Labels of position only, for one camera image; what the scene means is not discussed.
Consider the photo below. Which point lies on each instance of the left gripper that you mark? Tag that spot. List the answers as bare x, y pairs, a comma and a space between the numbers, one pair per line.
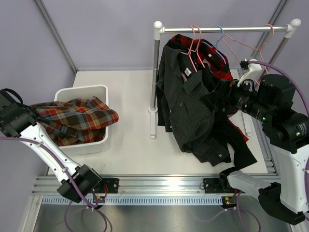
231, 96

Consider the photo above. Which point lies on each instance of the dark pinstripe shirt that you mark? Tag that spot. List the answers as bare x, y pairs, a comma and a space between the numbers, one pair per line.
180, 84

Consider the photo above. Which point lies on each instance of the plain black shirt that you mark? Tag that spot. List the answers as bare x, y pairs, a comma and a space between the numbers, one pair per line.
239, 145

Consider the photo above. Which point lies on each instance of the orange plaid shirt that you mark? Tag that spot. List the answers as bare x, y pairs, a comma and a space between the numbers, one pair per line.
78, 121

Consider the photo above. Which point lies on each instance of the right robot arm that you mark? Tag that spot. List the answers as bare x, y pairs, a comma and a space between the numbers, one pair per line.
288, 132

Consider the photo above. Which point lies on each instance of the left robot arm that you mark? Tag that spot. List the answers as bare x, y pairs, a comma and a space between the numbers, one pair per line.
19, 122

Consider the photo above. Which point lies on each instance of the red black checked shirt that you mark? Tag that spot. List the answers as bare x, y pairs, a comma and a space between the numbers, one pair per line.
219, 66

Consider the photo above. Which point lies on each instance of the metal clothes rack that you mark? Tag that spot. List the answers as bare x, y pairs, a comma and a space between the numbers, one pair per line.
159, 30

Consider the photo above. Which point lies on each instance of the white plastic basket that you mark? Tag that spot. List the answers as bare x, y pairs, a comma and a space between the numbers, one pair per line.
67, 94

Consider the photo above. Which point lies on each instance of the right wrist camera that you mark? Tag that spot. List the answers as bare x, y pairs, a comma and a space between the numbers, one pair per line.
251, 71

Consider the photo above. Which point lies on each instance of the white slotted cable duct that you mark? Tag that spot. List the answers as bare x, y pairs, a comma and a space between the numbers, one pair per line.
158, 200

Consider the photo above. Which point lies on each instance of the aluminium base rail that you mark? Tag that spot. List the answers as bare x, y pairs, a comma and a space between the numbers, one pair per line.
135, 184

